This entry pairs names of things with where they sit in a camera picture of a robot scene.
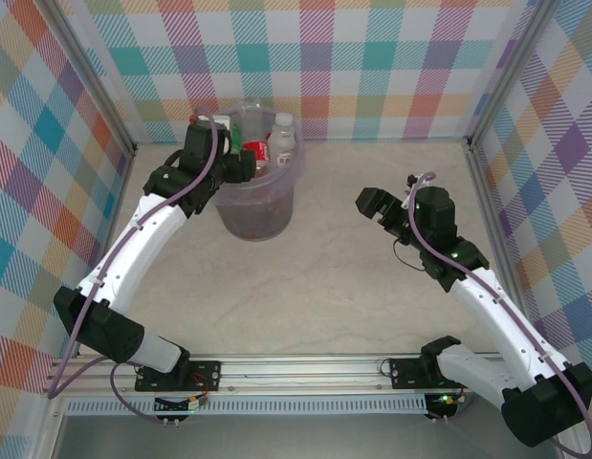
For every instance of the green bottle yellow cap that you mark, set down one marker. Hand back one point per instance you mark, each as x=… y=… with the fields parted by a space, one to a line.
x=236 y=138

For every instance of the white milk drink bottle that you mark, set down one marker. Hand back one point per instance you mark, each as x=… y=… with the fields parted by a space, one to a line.
x=282 y=138

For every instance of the purple plastic bin liner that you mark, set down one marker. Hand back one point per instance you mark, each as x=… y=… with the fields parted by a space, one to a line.
x=298 y=167

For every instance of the grey plastic waste bin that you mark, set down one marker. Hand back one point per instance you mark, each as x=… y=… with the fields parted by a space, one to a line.
x=257 y=215

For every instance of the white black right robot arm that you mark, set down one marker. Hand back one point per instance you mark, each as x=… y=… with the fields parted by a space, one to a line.
x=496 y=320

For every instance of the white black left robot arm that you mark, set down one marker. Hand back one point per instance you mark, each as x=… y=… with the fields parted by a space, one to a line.
x=133 y=258

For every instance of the yellow power connector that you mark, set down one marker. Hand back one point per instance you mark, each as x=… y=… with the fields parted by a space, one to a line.
x=448 y=400
x=196 y=404

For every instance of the grey metal panel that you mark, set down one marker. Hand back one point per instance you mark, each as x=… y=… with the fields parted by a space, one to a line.
x=300 y=440

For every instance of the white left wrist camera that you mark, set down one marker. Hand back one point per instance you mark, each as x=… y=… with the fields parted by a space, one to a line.
x=222 y=122

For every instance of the aluminium upright frame post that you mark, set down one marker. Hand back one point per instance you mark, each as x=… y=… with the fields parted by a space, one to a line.
x=509 y=72
x=96 y=79

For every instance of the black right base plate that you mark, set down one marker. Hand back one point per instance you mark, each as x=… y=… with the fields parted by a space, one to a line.
x=405 y=373

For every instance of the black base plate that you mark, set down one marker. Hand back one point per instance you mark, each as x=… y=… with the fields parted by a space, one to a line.
x=207 y=375
x=405 y=373

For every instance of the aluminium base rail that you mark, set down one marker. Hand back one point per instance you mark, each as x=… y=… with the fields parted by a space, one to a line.
x=300 y=370

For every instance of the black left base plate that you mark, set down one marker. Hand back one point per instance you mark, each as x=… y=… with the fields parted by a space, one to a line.
x=207 y=375

